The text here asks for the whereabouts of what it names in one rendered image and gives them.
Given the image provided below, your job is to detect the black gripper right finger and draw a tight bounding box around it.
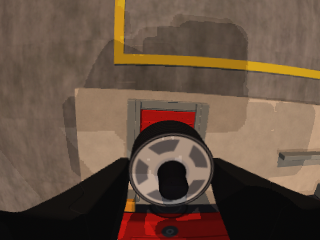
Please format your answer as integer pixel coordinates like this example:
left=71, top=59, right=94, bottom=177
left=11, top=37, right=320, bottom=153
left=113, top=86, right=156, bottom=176
left=211, top=157, right=320, bottom=240

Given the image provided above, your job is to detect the yellow rectangular outline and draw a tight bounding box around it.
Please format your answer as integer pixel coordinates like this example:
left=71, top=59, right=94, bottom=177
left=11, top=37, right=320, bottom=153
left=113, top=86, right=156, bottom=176
left=113, top=0, right=320, bottom=79

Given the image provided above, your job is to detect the black and grey wheel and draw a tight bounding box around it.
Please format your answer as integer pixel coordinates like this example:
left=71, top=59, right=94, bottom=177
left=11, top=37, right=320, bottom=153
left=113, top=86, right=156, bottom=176
left=128, top=120, right=216, bottom=208

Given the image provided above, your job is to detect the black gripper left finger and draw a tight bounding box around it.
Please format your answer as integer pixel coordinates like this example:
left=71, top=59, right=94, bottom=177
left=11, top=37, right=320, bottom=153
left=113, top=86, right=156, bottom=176
left=0, top=157, right=129, bottom=240

